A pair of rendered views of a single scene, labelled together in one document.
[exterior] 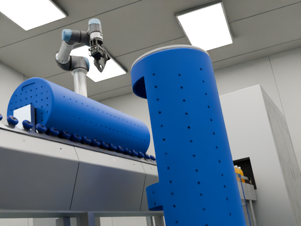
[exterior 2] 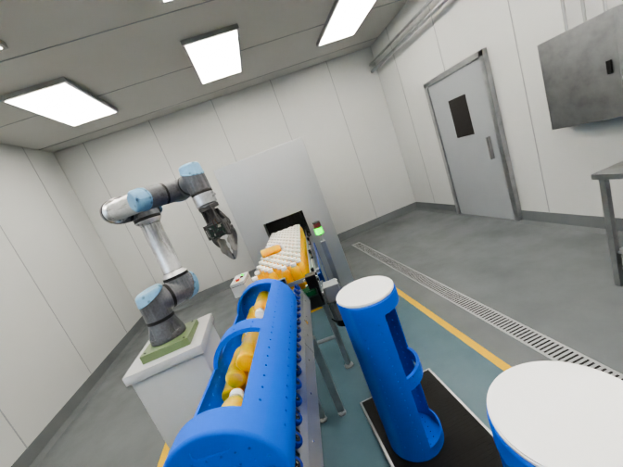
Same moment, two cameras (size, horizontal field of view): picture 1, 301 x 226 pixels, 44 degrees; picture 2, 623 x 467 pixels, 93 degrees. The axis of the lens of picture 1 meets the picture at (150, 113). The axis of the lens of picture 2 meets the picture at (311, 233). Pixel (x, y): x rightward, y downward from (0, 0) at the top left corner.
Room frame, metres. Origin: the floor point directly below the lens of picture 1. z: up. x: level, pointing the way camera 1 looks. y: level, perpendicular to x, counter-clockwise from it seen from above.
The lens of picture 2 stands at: (0.91, 0.41, 1.65)
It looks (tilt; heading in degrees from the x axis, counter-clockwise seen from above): 12 degrees down; 336
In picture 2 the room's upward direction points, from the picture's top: 21 degrees counter-clockwise
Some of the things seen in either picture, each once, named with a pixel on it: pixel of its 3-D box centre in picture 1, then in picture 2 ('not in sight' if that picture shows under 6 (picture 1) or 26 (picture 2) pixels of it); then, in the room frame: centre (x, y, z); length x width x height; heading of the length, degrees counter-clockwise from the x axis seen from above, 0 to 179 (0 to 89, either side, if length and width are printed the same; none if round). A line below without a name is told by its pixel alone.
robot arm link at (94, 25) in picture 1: (95, 28); (195, 180); (2.02, 0.26, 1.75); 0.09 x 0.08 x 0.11; 25
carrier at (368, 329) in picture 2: not in sight; (391, 368); (2.03, -0.23, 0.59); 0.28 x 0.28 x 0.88
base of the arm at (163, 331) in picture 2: not in sight; (164, 326); (2.37, 0.60, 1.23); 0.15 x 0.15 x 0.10
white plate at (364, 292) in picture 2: not in sight; (363, 291); (2.03, -0.23, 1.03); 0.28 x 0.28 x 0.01
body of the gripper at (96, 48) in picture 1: (96, 49); (215, 221); (1.99, 0.26, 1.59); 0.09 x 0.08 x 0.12; 157
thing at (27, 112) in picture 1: (25, 125); not in sight; (1.51, 0.54, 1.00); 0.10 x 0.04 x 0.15; 64
